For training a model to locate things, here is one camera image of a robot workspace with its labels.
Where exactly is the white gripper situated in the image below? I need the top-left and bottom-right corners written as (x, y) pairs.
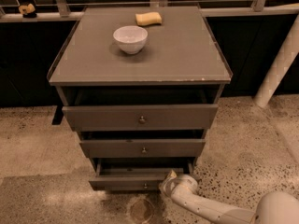
top-left (159, 170), bottom-right (198, 197)

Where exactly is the grey bottom drawer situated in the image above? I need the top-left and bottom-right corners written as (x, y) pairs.
top-left (89, 157), bottom-right (194, 191)

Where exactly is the grey drawer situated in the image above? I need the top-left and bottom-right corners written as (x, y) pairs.
top-left (80, 139), bottom-right (206, 158)
top-left (63, 105), bottom-right (218, 132)
top-left (89, 157), bottom-right (194, 191)

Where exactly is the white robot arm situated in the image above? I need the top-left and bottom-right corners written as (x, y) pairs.
top-left (160, 170), bottom-right (299, 224)

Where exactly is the grey middle drawer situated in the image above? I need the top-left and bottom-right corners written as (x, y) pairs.
top-left (80, 139), bottom-right (206, 158)

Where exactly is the grey drawer cabinet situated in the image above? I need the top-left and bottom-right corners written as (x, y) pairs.
top-left (47, 5), bottom-right (234, 175)

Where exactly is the grey top drawer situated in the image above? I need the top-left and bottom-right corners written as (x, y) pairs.
top-left (63, 105), bottom-right (218, 132)

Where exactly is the round floor drain cover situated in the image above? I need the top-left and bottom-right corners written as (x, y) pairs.
top-left (128, 198), bottom-right (154, 224)

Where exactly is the white ceramic bowl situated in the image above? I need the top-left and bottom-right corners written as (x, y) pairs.
top-left (113, 25), bottom-right (148, 54)

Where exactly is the yellow sponge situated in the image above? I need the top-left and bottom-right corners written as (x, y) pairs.
top-left (135, 12), bottom-right (163, 26)

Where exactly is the white diagonal pole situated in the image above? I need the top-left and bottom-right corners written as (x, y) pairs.
top-left (253, 15), bottom-right (299, 108)

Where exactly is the small yellow black object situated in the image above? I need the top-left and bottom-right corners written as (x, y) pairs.
top-left (19, 3), bottom-right (36, 18)

